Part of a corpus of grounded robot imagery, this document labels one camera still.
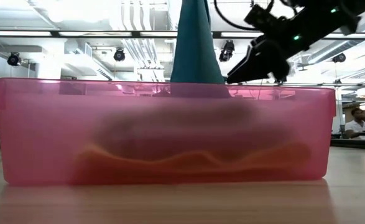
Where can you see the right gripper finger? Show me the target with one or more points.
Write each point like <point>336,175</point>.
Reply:
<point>256,62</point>
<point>281,65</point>

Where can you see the blue microfiber towel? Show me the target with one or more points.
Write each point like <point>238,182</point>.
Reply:
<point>194,46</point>

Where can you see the grey microfiber towel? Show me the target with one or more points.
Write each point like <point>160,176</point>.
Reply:
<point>194,143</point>

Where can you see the yellow microfiber towel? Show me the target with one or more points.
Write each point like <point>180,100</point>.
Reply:
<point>194,169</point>

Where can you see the pink translucent plastic bin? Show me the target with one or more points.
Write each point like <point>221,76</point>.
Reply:
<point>45,130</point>

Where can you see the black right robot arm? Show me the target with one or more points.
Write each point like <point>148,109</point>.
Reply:
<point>334,15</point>

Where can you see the black ceiling spotlight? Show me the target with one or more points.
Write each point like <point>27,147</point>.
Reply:
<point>227,51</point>
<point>119,55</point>
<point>339,57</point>
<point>13,59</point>

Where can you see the person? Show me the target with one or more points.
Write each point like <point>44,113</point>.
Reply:
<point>357,124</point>

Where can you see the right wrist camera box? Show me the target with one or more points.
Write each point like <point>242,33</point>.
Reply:
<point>260,17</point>

